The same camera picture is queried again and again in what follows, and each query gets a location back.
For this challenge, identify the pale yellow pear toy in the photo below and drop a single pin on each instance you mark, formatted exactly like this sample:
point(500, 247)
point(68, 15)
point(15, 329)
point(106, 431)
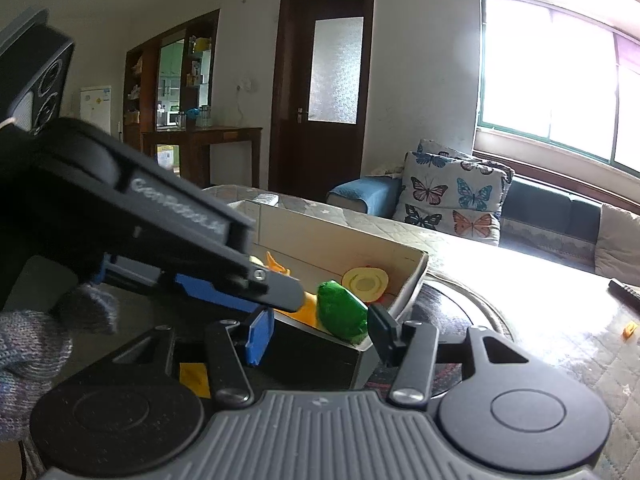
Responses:
point(365, 282)

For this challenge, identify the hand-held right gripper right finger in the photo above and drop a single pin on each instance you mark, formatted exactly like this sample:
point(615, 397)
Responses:
point(382, 332)

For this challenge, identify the beige cushion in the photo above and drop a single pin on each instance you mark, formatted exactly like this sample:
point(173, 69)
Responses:
point(617, 240)

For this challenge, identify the person's left hand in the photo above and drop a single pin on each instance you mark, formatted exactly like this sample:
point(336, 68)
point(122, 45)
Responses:
point(30, 355)

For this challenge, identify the dark wooden side table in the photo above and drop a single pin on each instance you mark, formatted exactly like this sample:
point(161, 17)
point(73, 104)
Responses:
point(200, 135)

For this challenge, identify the green toy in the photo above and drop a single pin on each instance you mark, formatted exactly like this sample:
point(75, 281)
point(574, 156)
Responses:
point(342, 312)

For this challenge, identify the dark wooden door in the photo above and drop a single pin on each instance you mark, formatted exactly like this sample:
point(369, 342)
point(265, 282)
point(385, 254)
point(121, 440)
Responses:
point(295, 85)

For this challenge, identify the large window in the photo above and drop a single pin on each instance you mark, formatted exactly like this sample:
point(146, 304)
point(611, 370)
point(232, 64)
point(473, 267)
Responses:
point(550, 70)

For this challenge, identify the dark wooden cabinet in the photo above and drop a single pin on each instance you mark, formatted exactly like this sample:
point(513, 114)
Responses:
point(142, 85)

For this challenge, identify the white remote control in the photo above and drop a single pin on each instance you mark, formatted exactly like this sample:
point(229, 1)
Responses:
point(266, 199)

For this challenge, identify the grey box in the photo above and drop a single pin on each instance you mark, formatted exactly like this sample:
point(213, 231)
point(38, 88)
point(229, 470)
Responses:
point(320, 355)

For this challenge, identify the orange-yellow toy animal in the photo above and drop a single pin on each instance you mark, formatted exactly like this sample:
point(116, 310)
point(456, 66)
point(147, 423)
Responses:
point(300, 312)

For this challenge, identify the black remote control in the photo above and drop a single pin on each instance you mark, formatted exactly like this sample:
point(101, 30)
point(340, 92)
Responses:
point(625, 292)

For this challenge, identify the black round turntable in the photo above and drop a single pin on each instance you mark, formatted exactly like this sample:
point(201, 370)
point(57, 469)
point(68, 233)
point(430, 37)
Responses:
point(465, 310)

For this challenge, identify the dark sofa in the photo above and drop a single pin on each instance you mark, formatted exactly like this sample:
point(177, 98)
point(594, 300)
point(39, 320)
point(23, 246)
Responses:
point(550, 210)

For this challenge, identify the blue cushion cover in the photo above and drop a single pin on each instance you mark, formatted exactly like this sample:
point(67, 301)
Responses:
point(365, 195)

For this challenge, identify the small orange item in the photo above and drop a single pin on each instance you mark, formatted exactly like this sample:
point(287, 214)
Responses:
point(628, 330)

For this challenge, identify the butterfly print pillow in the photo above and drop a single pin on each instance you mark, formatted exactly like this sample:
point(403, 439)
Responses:
point(450, 200)

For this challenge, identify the white fridge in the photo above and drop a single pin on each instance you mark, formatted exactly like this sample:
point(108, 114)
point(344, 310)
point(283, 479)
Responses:
point(96, 107)

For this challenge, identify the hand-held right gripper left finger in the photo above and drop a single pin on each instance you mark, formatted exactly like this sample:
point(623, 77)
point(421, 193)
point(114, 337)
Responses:
point(260, 335)

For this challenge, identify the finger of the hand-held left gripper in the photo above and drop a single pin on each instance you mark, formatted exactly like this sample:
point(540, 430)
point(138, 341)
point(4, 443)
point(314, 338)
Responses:
point(135, 276)
point(270, 290)

